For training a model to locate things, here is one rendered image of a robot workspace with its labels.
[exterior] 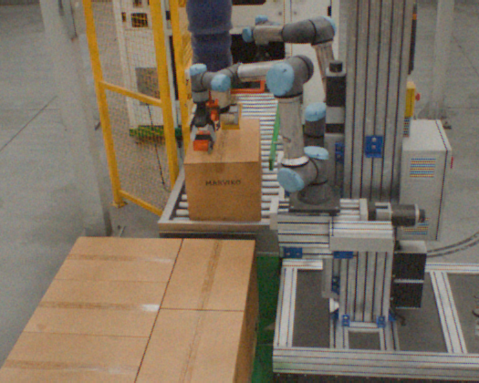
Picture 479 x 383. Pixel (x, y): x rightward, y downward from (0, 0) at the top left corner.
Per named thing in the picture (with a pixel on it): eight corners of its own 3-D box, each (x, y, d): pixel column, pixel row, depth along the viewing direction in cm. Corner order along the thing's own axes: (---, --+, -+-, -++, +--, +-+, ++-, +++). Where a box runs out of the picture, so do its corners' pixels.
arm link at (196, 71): (199, 69, 269) (184, 67, 274) (201, 94, 274) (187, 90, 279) (211, 65, 274) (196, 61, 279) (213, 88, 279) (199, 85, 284)
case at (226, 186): (200, 177, 408) (194, 119, 388) (262, 176, 405) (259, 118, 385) (190, 227, 356) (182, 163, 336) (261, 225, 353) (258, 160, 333)
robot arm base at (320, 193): (331, 188, 285) (332, 169, 280) (331, 205, 272) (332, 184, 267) (297, 188, 287) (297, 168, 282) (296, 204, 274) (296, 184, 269)
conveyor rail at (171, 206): (218, 103, 561) (216, 83, 552) (223, 103, 561) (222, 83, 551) (162, 250, 363) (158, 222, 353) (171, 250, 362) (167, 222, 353)
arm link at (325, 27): (320, 128, 323) (296, 21, 312) (342, 120, 330) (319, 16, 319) (336, 127, 313) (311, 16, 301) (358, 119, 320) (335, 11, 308)
